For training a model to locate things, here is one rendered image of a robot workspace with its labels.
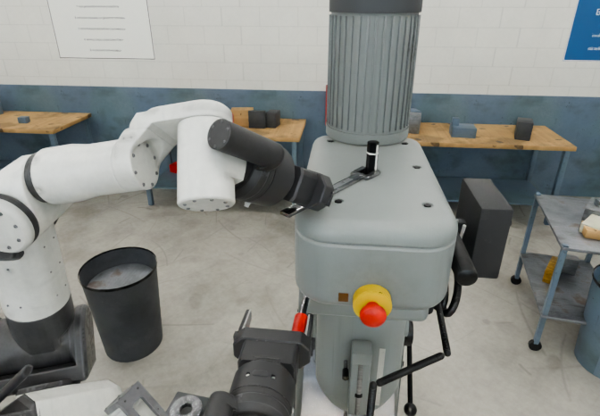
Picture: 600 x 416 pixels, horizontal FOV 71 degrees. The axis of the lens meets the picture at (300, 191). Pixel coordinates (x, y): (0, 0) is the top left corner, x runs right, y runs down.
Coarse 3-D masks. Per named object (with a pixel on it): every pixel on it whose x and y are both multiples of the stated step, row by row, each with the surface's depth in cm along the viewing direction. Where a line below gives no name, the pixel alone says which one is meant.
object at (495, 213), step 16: (464, 192) 119; (480, 192) 112; (496, 192) 112; (464, 208) 118; (480, 208) 105; (496, 208) 104; (480, 224) 106; (496, 224) 105; (464, 240) 117; (480, 240) 108; (496, 240) 107; (480, 256) 110; (496, 256) 109; (480, 272) 112; (496, 272) 111
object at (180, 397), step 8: (176, 400) 121; (184, 400) 121; (192, 400) 121; (200, 400) 121; (208, 400) 123; (168, 408) 120; (176, 408) 119; (184, 408) 120; (192, 408) 120; (200, 408) 119
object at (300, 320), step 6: (306, 300) 75; (306, 306) 74; (300, 312) 71; (294, 318) 72; (300, 318) 70; (306, 318) 71; (294, 324) 69; (300, 324) 69; (306, 324) 71; (294, 330) 68; (300, 330) 68
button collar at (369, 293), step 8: (360, 288) 66; (368, 288) 65; (376, 288) 65; (384, 288) 66; (360, 296) 65; (368, 296) 65; (376, 296) 65; (384, 296) 64; (360, 304) 65; (384, 304) 65
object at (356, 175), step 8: (360, 168) 81; (352, 176) 78; (360, 176) 78; (368, 176) 78; (336, 184) 74; (344, 184) 74; (352, 184) 76; (336, 192) 72; (288, 208) 66; (296, 208) 66; (304, 208) 67; (288, 216) 64
